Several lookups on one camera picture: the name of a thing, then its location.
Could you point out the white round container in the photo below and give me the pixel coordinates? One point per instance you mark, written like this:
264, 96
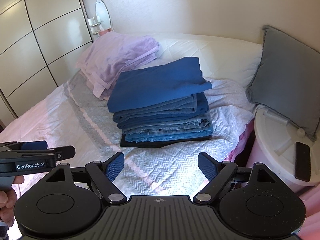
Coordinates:
274, 146

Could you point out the folded blue denim stack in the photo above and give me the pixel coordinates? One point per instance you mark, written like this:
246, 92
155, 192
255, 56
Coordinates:
178, 119

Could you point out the white pillow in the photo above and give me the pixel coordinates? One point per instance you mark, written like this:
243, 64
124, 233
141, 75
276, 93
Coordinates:
219, 57

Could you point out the person left hand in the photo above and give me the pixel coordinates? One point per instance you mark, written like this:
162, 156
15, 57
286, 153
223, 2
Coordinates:
7, 201

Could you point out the oval wall mirror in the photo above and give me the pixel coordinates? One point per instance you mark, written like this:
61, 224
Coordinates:
102, 15

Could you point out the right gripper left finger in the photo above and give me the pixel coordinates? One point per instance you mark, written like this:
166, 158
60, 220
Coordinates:
91, 184

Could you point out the dark blue garment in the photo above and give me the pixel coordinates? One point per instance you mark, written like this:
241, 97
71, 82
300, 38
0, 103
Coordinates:
152, 85

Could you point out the white curved wardrobe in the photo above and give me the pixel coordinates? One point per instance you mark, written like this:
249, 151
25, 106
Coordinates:
41, 41

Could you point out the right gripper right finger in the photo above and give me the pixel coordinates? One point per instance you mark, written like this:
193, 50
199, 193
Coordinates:
221, 175

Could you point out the black smartphone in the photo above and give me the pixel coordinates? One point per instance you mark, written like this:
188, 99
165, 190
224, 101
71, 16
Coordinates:
302, 162

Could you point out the lilac folded sheets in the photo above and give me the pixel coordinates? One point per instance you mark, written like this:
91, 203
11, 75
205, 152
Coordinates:
110, 55

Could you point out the grey cushion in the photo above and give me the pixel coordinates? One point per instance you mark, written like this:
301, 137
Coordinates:
287, 80

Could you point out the small shelf with bottles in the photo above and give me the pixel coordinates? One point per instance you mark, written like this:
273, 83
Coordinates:
94, 27

